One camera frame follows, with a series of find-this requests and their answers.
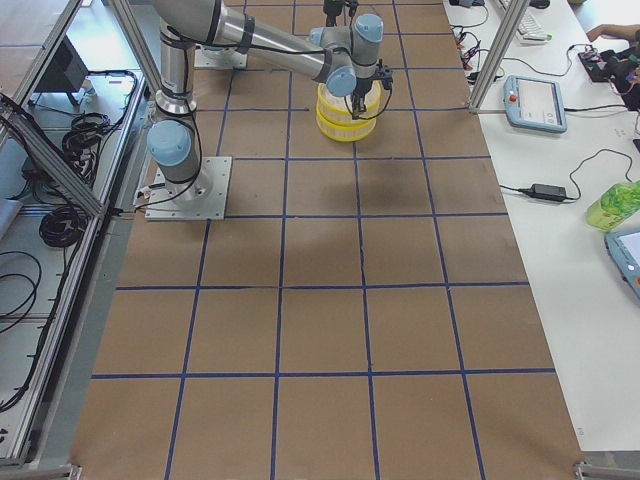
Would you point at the white keyboard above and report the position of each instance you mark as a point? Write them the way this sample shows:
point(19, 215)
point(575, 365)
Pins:
point(530, 32)

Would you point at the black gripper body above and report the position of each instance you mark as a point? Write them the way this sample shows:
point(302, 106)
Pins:
point(361, 91)

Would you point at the aluminium side frame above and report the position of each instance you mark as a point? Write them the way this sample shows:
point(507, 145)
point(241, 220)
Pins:
point(62, 251)

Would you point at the teach pendant on desk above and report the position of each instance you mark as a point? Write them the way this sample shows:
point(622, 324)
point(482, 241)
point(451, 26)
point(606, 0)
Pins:
point(534, 104)

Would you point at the yellow bamboo steamer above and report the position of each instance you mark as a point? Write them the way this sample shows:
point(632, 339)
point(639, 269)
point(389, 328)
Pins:
point(345, 133)
point(333, 108)

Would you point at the black electronics board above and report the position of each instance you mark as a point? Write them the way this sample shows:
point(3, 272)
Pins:
point(619, 69)

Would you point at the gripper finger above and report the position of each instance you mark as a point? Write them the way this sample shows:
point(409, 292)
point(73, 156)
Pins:
point(349, 106)
point(360, 106)

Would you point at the person's hand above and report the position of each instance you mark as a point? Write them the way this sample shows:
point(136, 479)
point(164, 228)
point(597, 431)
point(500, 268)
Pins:
point(614, 31)

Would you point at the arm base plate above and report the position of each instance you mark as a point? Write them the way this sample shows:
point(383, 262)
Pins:
point(204, 200)

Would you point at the aluminium frame post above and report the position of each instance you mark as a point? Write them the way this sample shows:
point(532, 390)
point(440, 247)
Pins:
point(503, 37)

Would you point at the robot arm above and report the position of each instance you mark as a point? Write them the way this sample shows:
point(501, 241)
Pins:
point(343, 58)
point(334, 8)

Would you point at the black device on floor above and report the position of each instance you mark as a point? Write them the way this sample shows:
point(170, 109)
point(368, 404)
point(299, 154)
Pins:
point(65, 73)

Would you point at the black power adapter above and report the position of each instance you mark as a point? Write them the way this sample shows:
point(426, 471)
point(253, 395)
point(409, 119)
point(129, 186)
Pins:
point(545, 192)

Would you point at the green plastic bottle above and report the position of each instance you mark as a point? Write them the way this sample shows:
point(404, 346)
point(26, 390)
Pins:
point(614, 206)

